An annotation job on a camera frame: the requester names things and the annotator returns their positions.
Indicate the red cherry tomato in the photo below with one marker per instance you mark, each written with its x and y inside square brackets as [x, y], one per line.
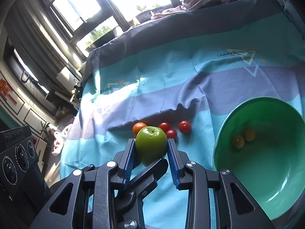
[185, 127]
[172, 134]
[164, 126]

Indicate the green apple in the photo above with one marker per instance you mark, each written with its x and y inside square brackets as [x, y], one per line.
[151, 144]

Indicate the grey curtain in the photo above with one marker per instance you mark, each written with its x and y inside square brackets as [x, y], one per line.
[35, 35]

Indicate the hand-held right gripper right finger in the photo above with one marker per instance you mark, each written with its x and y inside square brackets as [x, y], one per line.
[172, 164]

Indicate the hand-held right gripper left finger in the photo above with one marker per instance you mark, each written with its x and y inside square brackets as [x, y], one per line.
[130, 162]

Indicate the white box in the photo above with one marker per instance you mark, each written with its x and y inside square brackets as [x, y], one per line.
[66, 76]

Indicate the window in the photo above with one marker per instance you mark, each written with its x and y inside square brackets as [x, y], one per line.
[78, 7]

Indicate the orange mandarin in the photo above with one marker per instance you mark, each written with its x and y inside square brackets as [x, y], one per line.
[139, 127]

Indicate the green plastic bowl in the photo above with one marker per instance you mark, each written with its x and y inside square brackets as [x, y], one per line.
[262, 171]

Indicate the small yellow fruit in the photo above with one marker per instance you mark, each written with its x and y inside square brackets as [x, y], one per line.
[249, 135]
[238, 142]

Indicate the potted plant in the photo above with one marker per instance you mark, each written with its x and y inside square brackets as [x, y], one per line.
[102, 37]
[147, 9]

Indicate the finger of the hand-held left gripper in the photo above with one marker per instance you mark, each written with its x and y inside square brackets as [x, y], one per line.
[147, 176]

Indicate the striped teal and purple blanket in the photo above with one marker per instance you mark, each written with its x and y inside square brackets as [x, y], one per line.
[166, 64]

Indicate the white plastic bag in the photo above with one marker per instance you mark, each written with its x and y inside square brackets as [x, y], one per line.
[59, 140]

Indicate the wall poster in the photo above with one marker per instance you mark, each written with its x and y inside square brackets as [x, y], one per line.
[7, 91]

